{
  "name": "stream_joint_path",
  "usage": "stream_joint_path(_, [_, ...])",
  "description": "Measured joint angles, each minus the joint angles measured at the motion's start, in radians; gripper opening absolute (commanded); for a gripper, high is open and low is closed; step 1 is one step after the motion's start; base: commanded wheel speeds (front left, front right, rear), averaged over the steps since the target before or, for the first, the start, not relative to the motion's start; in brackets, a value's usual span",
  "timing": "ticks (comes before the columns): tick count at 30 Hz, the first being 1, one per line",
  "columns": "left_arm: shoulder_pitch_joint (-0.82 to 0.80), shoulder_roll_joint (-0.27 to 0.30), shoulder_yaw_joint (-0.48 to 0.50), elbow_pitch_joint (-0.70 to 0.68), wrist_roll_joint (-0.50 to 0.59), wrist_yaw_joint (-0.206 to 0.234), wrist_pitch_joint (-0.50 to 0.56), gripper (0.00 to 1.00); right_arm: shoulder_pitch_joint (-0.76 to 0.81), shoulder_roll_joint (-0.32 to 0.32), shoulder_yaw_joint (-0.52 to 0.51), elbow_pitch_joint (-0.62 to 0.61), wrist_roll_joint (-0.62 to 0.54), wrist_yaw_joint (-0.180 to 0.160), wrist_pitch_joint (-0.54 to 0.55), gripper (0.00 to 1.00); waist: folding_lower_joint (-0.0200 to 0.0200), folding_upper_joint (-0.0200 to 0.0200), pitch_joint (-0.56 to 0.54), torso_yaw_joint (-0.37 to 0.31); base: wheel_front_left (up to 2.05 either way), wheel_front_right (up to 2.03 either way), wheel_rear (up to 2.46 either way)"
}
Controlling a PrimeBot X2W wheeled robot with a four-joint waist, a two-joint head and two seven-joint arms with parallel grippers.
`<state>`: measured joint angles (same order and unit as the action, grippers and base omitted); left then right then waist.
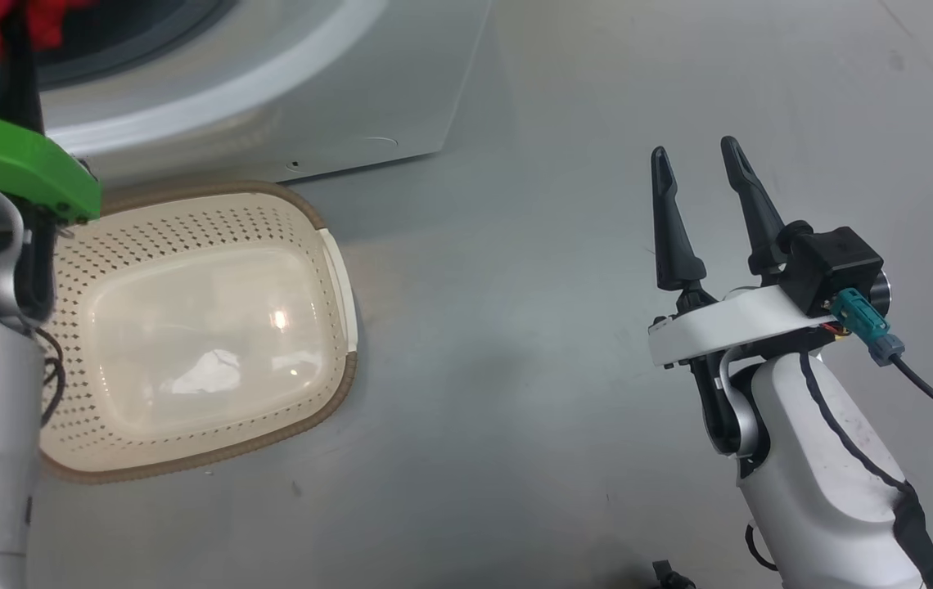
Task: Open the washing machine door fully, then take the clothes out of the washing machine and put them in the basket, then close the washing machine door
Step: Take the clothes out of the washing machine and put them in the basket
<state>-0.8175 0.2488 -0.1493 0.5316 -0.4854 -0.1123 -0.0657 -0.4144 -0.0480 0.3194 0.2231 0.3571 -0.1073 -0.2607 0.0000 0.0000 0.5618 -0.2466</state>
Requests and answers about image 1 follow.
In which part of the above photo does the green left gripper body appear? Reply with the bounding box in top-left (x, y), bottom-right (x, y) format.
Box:
top-left (0, 109), bottom-right (103, 321)

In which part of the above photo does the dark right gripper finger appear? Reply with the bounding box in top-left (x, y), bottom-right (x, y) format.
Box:
top-left (720, 136), bottom-right (813, 279)
top-left (651, 146), bottom-right (717, 313)

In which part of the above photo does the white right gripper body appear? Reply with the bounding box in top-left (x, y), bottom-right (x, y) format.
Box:
top-left (648, 285), bottom-right (836, 455)

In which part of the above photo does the red garment with white trim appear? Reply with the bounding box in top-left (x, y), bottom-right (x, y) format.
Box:
top-left (0, 0), bottom-right (99, 58)

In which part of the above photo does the cream perforated laundry basket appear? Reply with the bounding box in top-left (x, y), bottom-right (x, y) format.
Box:
top-left (34, 182), bottom-right (359, 485)

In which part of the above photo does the white washing machine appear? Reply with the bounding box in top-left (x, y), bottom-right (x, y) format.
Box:
top-left (25, 0), bottom-right (494, 187)

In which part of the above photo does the black twisted cable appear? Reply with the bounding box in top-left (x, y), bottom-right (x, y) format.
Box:
top-left (798, 350), bottom-right (933, 589)
top-left (31, 326), bottom-right (68, 428)

